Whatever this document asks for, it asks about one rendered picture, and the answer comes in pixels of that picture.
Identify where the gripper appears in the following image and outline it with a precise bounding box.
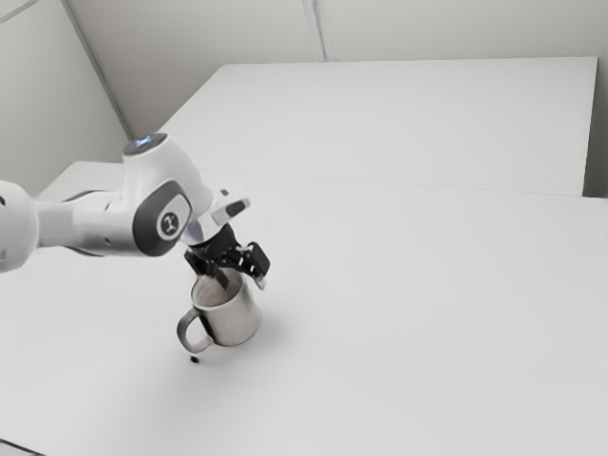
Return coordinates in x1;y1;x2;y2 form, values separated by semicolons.
183;223;272;291

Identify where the silver metal mug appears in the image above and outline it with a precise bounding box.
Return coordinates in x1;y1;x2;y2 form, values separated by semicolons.
176;272;263;353

